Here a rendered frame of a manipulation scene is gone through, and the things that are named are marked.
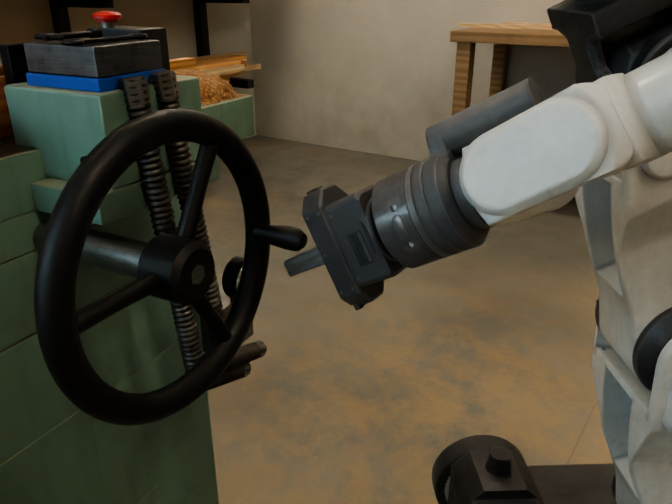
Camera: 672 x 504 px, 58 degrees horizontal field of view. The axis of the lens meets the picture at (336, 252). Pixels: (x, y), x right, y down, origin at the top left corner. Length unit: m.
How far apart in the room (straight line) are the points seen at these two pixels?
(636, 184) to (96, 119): 0.56
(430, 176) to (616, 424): 0.67
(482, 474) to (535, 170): 0.86
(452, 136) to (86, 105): 0.33
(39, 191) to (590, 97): 0.51
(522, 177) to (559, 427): 1.33
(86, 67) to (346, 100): 3.69
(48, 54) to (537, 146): 0.45
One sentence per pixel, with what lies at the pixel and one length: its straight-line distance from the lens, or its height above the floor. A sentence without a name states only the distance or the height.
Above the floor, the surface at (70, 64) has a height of 0.98.
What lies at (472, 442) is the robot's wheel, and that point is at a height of 0.20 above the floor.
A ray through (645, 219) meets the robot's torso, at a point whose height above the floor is 0.81.
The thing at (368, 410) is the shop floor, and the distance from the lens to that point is 1.70.
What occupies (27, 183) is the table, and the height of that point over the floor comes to 0.87.
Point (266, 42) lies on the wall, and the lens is 4.61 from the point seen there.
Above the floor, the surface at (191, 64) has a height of 0.93.
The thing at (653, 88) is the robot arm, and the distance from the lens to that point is 0.47.
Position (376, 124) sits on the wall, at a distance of 4.17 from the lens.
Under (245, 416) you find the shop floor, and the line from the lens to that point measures 1.70.
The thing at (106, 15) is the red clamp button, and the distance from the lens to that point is 0.72.
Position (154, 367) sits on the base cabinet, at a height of 0.58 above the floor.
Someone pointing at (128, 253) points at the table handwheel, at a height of 0.82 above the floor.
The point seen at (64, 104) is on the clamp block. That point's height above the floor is 0.95.
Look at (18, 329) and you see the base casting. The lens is 0.71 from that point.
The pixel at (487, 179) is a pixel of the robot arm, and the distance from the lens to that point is 0.47.
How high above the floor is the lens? 1.05
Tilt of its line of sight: 24 degrees down
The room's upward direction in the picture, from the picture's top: straight up
